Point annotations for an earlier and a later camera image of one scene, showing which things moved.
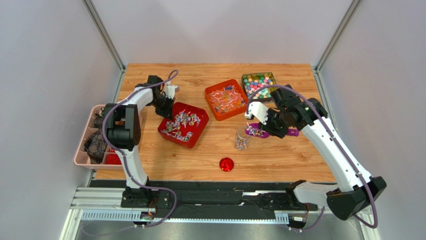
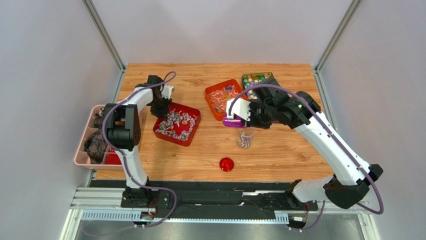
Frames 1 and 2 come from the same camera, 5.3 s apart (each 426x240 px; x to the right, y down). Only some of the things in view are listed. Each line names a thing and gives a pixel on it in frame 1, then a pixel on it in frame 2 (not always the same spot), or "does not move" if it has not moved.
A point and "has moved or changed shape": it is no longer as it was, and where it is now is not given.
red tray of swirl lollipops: [188, 122] has moved or changed shape
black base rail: [213, 197] does not move
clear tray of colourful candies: [252, 82] does not move
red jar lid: [226, 164] does not move
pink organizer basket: [95, 151] does not move
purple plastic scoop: [253, 130] → [236, 122]
